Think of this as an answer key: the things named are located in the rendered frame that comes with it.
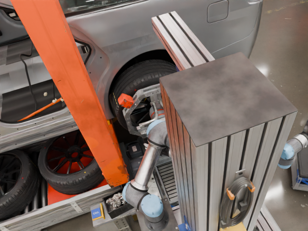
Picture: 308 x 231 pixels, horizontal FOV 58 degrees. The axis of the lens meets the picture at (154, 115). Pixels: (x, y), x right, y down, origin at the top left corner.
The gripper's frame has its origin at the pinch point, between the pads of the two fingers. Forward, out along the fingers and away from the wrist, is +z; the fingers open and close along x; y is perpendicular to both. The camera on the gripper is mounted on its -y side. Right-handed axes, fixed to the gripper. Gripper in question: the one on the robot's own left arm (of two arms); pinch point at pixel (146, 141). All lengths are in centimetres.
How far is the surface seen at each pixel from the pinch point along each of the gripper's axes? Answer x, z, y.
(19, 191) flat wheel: -68, 94, 34
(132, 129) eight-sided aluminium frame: 9.7, 19.2, 5.3
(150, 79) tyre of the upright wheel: 32.5, 8.2, -32.7
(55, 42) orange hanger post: -27, 13, -104
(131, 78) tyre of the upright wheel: 30, 24, -32
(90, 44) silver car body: 22, 45, -64
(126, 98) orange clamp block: 12.2, 18.7, -28.5
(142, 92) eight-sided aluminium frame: 21.8, 10.2, -29.0
